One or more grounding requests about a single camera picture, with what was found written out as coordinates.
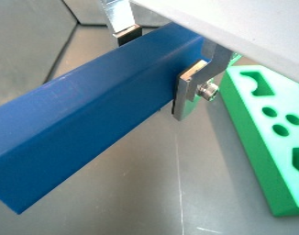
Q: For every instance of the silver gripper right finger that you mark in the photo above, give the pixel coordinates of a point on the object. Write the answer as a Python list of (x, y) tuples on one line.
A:
[(193, 84)]

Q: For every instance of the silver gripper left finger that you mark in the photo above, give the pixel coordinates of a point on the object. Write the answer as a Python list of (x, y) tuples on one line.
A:
[(120, 21)]

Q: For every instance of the green shape sorter block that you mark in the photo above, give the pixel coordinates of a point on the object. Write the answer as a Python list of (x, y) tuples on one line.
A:
[(261, 101)]

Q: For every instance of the blue hexagonal prism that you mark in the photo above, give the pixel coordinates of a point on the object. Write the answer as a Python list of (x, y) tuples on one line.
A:
[(57, 127)]

